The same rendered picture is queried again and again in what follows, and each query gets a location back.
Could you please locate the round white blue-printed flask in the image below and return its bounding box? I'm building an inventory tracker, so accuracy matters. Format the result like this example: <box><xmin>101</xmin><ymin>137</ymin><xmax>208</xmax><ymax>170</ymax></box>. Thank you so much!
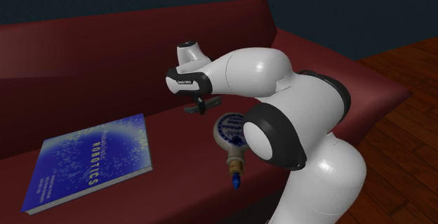
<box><xmin>213</xmin><ymin>112</ymin><xmax>249</xmax><ymax>191</ymax></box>

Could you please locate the blue hardcover book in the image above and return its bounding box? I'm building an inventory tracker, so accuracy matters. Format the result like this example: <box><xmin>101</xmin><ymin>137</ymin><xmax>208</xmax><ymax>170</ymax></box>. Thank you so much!
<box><xmin>20</xmin><ymin>112</ymin><xmax>154</xmax><ymax>216</ymax></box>

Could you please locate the dark red sofa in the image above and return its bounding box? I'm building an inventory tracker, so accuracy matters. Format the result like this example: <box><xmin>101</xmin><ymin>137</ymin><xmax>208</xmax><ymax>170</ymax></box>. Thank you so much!
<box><xmin>0</xmin><ymin>0</ymin><xmax>413</xmax><ymax>224</ymax></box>

